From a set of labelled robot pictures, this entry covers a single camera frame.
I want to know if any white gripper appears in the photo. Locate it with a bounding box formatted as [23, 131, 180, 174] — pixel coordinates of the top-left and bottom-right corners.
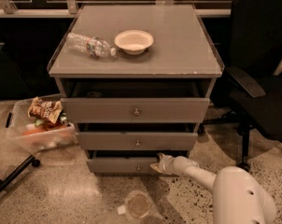
[149, 152, 176, 175]

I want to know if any grey bottom drawer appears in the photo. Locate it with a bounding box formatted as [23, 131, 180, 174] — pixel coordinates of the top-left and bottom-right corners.
[85, 149, 190, 175]

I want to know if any grey drawer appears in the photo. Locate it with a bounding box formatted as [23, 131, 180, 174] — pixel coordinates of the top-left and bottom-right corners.
[60, 80, 211, 124]
[85, 149, 190, 175]
[78, 123, 198, 150]

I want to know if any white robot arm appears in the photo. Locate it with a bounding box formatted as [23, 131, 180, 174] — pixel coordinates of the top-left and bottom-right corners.
[150, 153, 276, 224]

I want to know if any grey middle drawer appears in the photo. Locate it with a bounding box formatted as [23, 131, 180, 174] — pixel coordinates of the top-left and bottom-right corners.
[78, 123, 198, 150]

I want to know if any grey drawer cabinet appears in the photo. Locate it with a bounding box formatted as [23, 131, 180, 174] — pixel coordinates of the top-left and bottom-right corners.
[47, 4, 225, 175]

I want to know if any grey top drawer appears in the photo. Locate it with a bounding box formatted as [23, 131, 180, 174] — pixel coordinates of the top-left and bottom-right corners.
[60, 80, 211, 124]

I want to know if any round floor drain cover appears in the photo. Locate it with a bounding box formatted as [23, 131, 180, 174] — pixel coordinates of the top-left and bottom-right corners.
[126, 192, 151, 218]

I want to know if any small white paper scrap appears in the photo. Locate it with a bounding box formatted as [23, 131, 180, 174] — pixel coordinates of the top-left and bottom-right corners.
[117, 205, 126, 215]

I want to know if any green soda can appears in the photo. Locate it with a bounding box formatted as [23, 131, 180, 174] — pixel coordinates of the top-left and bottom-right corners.
[60, 112, 68, 125]

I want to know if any clear plastic storage bin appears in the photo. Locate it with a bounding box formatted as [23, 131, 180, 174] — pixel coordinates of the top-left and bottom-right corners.
[7, 99, 78, 154]

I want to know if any brown snack bag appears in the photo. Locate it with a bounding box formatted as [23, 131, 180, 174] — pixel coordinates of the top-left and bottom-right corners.
[27, 97, 63, 123]

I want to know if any white paper bowl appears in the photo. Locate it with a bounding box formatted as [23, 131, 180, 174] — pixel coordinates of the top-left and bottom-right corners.
[114, 30, 154, 55]

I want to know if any clear plastic water bottle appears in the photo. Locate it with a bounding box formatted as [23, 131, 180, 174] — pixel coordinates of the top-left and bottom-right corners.
[66, 33, 116, 58]

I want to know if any black rolling stand leg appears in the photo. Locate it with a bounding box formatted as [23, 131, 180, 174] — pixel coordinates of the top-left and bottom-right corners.
[0, 155, 40, 193]

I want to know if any black office chair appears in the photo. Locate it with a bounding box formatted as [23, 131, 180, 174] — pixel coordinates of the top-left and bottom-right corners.
[211, 0, 282, 171]

